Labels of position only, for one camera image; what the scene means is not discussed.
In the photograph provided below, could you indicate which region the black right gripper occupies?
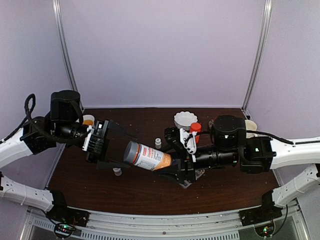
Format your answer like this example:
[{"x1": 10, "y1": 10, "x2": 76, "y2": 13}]
[{"x1": 151, "y1": 142, "x2": 239, "y2": 185}]

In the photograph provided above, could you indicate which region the clear plastic pill organizer box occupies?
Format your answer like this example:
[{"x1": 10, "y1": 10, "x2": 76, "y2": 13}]
[{"x1": 179, "y1": 169, "x2": 205, "y2": 189}]

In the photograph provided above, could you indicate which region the white pill bottle green label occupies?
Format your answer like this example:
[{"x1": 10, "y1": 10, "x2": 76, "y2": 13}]
[{"x1": 154, "y1": 137, "x2": 162, "y2": 149}]

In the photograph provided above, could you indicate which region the grey capped pill bottle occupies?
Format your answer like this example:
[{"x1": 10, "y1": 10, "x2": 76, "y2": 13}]
[{"x1": 123, "y1": 141, "x2": 172, "y2": 171}]

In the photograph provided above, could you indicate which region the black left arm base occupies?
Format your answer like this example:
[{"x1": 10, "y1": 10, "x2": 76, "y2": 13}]
[{"x1": 45, "y1": 190, "x2": 90, "y2": 240}]

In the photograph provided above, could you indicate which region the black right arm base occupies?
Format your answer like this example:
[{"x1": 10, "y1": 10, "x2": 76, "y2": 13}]
[{"x1": 239, "y1": 190, "x2": 283, "y2": 227}]

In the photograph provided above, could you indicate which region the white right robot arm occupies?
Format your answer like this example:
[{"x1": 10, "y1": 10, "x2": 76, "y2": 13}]
[{"x1": 155, "y1": 115, "x2": 320, "y2": 221}]

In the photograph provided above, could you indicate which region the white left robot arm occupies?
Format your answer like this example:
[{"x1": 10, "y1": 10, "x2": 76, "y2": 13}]
[{"x1": 0, "y1": 90, "x2": 133, "y2": 222}]

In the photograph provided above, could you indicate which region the small white capped bottle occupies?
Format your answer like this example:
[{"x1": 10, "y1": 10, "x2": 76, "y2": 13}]
[{"x1": 112, "y1": 168, "x2": 122, "y2": 177}]

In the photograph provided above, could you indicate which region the patterned mug with orange interior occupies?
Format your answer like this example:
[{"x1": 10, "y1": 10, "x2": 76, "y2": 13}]
[{"x1": 82, "y1": 114, "x2": 95, "y2": 126}]

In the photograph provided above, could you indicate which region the orange pill bottle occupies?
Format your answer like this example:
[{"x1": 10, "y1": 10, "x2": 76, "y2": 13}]
[{"x1": 189, "y1": 122, "x2": 202, "y2": 144}]

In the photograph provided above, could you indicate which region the white scalloped ceramic bowl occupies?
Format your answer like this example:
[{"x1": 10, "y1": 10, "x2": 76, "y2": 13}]
[{"x1": 173, "y1": 111, "x2": 198, "y2": 131}]

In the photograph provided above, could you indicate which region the red floral plate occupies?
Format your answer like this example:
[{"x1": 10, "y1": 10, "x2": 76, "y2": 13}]
[{"x1": 208, "y1": 119, "x2": 215, "y2": 129}]

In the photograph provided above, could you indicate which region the cream ribbed mug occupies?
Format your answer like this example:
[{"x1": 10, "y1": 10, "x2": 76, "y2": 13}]
[{"x1": 245, "y1": 119, "x2": 258, "y2": 139}]

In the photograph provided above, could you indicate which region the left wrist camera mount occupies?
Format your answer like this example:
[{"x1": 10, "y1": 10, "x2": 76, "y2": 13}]
[{"x1": 82, "y1": 125, "x2": 94, "y2": 152}]

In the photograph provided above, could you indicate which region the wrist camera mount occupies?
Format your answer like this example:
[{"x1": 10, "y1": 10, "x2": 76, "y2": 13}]
[
  {"x1": 82, "y1": 125, "x2": 94, "y2": 152},
  {"x1": 163, "y1": 127, "x2": 197, "y2": 154}
]

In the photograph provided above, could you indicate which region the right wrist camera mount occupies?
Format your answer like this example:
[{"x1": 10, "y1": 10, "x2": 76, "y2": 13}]
[{"x1": 163, "y1": 127, "x2": 197, "y2": 154}]

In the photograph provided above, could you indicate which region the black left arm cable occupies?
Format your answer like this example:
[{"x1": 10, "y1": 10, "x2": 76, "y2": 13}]
[{"x1": 0, "y1": 93, "x2": 91, "y2": 148}]

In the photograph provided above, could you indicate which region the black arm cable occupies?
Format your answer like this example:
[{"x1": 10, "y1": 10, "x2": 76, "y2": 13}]
[
  {"x1": 0, "y1": 93, "x2": 91, "y2": 148},
  {"x1": 197, "y1": 129, "x2": 320, "y2": 146}
]

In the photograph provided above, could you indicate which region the aluminium front rail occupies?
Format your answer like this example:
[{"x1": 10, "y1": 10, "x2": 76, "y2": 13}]
[{"x1": 18, "y1": 200, "x2": 311, "y2": 240}]

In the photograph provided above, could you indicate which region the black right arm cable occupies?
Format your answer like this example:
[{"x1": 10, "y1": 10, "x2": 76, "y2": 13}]
[{"x1": 197, "y1": 129, "x2": 320, "y2": 146}]

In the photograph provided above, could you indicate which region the left aluminium frame post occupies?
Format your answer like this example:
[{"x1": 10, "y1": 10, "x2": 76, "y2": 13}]
[{"x1": 52, "y1": 0, "x2": 79, "y2": 92}]

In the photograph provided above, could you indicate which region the aluminium frame post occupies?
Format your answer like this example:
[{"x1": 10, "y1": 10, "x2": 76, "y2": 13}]
[
  {"x1": 241, "y1": 0, "x2": 273, "y2": 115},
  {"x1": 52, "y1": 0, "x2": 79, "y2": 92}
]

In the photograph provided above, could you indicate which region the right aluminium frame post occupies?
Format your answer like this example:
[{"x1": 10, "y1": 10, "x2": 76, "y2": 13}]
[{"x1": 241, "y1": 0, "x2": 273, "y2": 115}]

